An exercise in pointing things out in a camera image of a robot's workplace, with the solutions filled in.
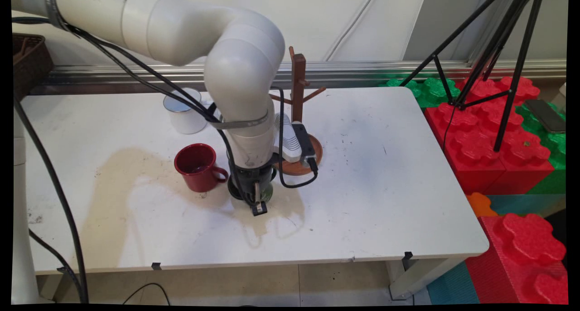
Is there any red foam building block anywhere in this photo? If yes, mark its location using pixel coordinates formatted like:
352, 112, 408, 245
424, 75, 556, 195
465, 213, 568, 305

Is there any red ceramic mug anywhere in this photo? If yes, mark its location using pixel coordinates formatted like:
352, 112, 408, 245
174, 143, 229, 193

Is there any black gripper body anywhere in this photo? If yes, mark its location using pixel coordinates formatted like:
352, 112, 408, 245
232, 156, 278, 187

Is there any black tripod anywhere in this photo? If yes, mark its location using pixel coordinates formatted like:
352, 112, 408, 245
399, 0, 544, 153

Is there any thick black cable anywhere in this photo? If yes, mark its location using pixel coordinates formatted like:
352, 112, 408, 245
14, 96, 89, 303

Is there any green ceramic mug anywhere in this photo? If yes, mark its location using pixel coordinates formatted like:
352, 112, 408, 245
227, 175, 275, 203

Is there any dark wicker basket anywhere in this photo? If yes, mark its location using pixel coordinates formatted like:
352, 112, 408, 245
13, 33, 54, 99

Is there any green foam building block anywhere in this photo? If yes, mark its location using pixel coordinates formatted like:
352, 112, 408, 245
385, 78, 462, 108
517, 100, 567, 194

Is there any white enamel mug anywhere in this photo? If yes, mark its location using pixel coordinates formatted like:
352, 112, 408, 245
163, 88, 209, 135

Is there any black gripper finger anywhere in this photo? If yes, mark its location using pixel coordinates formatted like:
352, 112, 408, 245
251, 182, 268, 217

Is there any grey velcro strap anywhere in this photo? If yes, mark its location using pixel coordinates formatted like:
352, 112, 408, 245
208, 112, 270, 131
44, 0, 68, 30

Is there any white ribbed camera mount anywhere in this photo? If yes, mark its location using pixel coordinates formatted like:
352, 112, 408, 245
273, 113, 303, 163

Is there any orange foam building block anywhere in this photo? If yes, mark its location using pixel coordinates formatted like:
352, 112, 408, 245
466, 192, 499, 218

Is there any thin black tripod cable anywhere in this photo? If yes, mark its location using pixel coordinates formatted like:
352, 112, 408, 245
442, 103, 456, 153

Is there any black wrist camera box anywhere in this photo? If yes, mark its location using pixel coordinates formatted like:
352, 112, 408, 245
291, 123, 319, 175

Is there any aluminium window rail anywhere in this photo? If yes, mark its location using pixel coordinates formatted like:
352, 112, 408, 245
29, 59, 567, 96

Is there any black floor cable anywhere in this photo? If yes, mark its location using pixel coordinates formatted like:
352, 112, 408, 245
122, 282, 171, 305

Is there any black smartphone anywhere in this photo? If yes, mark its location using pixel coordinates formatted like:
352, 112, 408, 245
524, 99, 566, 134

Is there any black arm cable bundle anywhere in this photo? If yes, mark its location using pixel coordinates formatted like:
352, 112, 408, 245
11, 16, 261, 207

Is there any white table leg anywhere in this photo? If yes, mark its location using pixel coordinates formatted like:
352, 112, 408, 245
387, 256, 465, 301

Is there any teal foam building block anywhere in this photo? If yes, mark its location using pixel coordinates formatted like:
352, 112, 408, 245
487, 194, 567, 217
427, 261, 481, 305

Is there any black camera usb cable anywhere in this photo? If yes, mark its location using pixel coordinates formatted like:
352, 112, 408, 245
271, 88, 319, 189

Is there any wooden mug tree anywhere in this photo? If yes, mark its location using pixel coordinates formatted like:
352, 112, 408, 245
268, 47, 327, 176

